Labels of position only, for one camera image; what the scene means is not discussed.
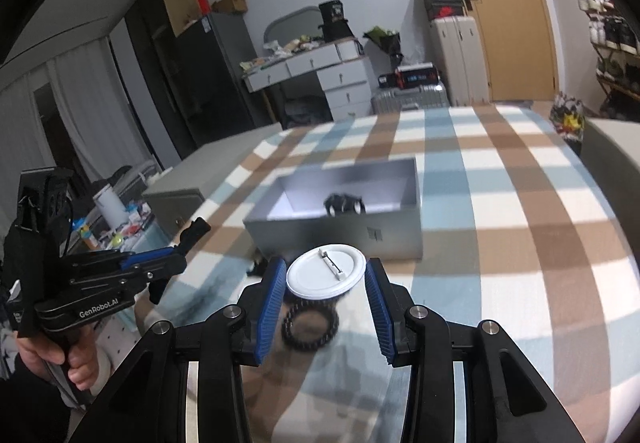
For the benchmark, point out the grey left nightstand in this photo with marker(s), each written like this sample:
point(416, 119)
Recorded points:
point(174, 197)

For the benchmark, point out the white upright suitcase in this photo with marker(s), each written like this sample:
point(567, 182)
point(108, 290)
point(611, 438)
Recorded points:
point(460, 58)

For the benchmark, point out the white curtain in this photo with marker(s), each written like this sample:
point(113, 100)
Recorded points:
point(93, 107)

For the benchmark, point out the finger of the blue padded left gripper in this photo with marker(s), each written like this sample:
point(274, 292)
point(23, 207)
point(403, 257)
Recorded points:
point(167, 260)
point(192, 234)

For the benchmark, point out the shoe rack with shoes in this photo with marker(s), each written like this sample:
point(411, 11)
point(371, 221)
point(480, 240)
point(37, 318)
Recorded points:
point(617, 49)

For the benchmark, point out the grey storage box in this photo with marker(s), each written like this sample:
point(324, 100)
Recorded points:
point(374, 206)

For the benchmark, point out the plaid blanket blue brown white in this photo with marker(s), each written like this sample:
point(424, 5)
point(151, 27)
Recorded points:
point(514, 229)

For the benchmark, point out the white desk with drawers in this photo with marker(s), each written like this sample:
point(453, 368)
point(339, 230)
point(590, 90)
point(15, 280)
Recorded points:
point(345, 76)

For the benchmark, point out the flower bouquet black wrap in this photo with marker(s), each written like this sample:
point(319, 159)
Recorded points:
point(387, 41)

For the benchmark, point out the grey arched mirror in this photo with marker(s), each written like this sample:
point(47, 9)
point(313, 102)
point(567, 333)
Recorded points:
point(302, 22)

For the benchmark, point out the left hand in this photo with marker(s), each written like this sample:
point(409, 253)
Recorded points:
point(82, 358)

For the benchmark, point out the grey nightstand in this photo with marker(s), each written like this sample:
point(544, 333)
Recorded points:
point(174, 197)
point(610, 152)

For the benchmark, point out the black red box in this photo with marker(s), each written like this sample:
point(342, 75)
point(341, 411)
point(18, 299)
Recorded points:
point(417, 75)

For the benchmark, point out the grey right nightstand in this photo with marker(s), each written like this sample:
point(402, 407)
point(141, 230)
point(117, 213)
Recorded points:
point(610, 152)

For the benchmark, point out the silver flat suitcase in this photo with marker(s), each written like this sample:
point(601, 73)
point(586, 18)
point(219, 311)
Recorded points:
point(395, 100)

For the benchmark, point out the wooden door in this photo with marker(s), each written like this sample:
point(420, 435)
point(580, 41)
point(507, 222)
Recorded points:
point(518, 47)

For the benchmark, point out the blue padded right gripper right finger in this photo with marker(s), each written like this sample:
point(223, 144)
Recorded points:
point(380, 300)

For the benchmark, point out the cardboard box on fridge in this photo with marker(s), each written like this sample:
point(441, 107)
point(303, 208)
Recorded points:
point(230, 6)

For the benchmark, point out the white cup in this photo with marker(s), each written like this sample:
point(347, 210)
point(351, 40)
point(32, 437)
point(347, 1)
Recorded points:
point(111, 207)

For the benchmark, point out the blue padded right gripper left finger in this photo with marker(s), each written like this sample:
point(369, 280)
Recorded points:
point(271, 292)

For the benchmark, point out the black box on desk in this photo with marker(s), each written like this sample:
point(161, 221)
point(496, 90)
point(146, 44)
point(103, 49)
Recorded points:
point(334, 24)

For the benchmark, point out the black refrigerator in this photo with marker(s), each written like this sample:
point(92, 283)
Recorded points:
point(191, 64)

